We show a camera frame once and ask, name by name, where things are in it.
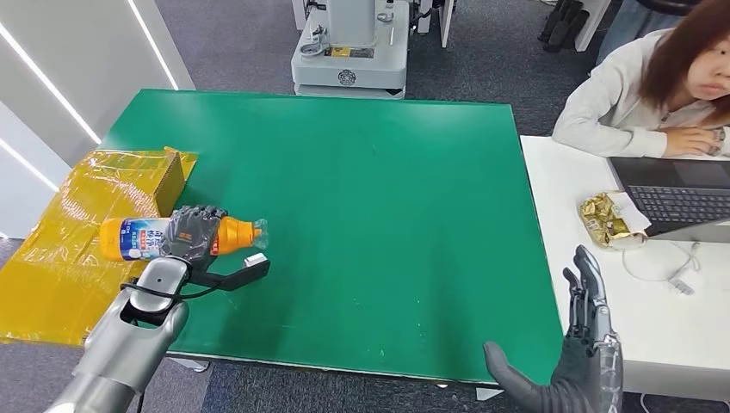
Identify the dark laptop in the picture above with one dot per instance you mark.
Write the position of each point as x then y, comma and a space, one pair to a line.
678, 196

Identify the green table mat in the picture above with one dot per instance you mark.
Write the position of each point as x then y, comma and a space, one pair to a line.
371, 228

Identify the grey robot base machine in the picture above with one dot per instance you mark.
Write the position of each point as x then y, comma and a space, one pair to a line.
348, 57

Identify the person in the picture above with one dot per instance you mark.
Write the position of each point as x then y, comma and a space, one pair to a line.
616, 102

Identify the gold foil snack wrapper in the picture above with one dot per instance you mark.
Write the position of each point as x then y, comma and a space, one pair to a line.
605, 219

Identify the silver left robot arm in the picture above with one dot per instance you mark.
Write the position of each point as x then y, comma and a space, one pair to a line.
125, 342

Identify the yellow wrapped cardboard box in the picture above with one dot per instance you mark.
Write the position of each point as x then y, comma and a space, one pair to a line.
63, 285

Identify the white desk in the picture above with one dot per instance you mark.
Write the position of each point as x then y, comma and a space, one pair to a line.
644, 342

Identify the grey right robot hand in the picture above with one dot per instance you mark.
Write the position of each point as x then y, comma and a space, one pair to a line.
587, 370

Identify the orange plastic bottle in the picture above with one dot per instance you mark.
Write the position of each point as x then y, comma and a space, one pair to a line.
131, 239

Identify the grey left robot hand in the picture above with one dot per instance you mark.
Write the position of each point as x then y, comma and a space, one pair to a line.
191, 236

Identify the person's hand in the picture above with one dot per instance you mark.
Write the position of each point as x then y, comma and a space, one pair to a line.
691, 141

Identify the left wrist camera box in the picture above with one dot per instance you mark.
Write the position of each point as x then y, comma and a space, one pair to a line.
242, 273

